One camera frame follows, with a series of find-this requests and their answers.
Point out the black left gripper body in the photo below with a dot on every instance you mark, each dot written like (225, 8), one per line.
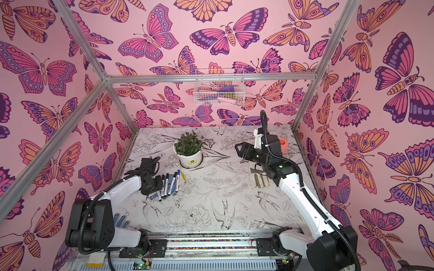
(156, 184)

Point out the clear wall basket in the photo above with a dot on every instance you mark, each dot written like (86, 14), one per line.
(220, 87)

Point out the green potted plant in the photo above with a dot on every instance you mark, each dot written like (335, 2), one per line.
(188, 144)

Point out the blue dotted work glove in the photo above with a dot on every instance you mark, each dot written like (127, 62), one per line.
(152, 196)

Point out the white marker blue tip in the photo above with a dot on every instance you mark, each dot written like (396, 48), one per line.
(176, 182)

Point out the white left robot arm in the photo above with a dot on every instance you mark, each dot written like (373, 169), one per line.
(91, 227)

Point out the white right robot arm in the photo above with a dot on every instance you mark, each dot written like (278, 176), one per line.
(328, 245)

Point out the beige green work glove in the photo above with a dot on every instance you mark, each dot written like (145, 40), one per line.
(258, 177)

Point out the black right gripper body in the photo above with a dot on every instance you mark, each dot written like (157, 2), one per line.
(246, 152)

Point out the white plastic flower pot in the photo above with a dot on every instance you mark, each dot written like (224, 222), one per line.
(190, 162)

